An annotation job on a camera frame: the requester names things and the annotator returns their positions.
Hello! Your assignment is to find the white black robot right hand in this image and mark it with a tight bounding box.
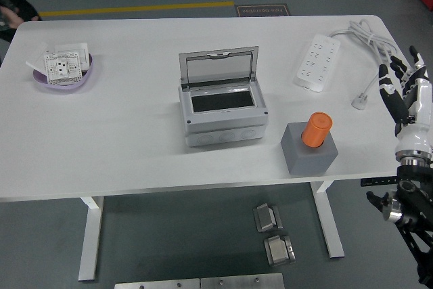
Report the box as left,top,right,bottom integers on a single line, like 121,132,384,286
378,45,433,154

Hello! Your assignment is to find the person's left hand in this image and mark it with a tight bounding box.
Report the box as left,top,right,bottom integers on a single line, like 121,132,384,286
1,6,23,31

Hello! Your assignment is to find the orange cylinder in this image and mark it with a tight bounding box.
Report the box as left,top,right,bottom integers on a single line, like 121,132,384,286
301,112,334,148

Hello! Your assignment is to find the grey junction box with lid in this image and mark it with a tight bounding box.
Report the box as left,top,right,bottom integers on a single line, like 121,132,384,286
178,45,269,148

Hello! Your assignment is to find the grey cube with round hole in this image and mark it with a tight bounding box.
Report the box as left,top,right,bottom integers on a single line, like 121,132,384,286
280,121,340,177

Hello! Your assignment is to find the black table control panel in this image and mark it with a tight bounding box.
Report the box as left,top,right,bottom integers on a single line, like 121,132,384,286
360,176,400,187

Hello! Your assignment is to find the white socket panel with holes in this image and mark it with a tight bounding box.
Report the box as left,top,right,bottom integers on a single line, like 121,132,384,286
43,50,84,86

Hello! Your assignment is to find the purple plastic bowl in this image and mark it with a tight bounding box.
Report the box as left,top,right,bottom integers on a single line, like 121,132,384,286
32,52,95,92

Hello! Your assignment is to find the white power strip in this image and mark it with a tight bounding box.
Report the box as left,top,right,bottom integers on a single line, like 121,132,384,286
292,33,342,93

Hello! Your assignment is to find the white table leg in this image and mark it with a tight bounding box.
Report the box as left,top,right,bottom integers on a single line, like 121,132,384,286
78,196,105,282
311,180,345,259

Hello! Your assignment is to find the small metal block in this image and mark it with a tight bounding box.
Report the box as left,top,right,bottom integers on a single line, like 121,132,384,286
252,202,283,234
263,234,296,267

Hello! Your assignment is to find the brown floor sign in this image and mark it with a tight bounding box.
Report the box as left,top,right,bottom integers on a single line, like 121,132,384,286
235,3,291,18

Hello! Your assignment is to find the grey metal plate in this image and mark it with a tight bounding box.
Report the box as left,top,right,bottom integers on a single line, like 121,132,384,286
200,272,285,289
114,278,201,289

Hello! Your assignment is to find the plain white switch panel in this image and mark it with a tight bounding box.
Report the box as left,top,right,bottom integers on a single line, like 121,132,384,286
55,42,93,72

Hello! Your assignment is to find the white power cord with plug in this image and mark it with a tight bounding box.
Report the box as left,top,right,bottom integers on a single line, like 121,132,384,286
329,19,397,111

